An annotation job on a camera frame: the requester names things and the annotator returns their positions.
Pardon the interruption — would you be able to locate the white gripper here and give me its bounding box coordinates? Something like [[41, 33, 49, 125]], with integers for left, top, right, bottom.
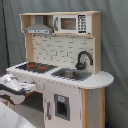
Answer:
[[0, 74, 36, 97]]

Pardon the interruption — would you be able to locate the white toy microwave door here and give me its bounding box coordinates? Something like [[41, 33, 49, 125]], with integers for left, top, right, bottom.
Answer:
[[54, 14, 91, 34]]

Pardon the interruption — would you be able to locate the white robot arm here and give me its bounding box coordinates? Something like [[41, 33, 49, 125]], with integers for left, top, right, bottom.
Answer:
[[0, 74, 36, 128]]

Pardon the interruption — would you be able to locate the wooden toy kitchen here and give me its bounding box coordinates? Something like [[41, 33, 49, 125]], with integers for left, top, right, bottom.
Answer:
[[7, 11, 114, 128]]

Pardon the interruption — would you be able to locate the black toy stovetop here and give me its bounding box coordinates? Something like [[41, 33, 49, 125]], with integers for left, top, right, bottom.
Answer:
[[18, 62, 55, 73]]

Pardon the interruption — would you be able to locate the grey ice dispenser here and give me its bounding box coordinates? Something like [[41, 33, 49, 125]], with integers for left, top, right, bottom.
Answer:
[[54, 94, 70, 120]]

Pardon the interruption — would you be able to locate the grey range hood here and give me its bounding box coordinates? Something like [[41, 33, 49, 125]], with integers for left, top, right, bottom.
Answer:
[[24, 16, 53, 34]]

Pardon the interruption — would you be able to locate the grey toy sink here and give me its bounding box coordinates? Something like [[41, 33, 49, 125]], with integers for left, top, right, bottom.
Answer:
[[52, 68, 92, 81]]

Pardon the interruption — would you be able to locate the black toy faucet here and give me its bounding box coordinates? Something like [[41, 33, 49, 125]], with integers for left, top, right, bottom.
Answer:
[[75, 51, 93, 70]]

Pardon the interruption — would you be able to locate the grey fridge door handle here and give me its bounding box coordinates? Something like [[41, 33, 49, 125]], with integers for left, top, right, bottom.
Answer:
[[47, 102, 51, 120]]

